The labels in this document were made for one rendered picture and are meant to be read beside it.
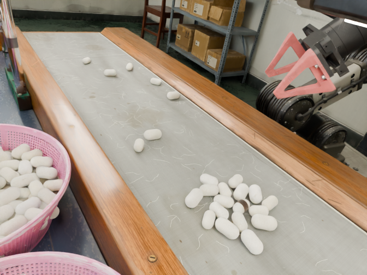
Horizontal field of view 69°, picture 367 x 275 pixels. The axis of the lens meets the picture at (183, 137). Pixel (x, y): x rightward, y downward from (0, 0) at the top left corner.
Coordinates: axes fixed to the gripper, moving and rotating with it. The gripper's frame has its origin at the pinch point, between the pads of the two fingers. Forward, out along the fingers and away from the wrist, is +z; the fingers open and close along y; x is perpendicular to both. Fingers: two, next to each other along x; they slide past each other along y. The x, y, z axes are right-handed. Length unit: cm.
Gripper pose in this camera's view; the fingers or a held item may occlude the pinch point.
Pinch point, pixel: (274, 81)
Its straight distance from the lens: 48.3
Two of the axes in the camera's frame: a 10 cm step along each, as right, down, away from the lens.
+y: 1.3, -5.4, 8.3
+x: -6.5, -6.8, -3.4
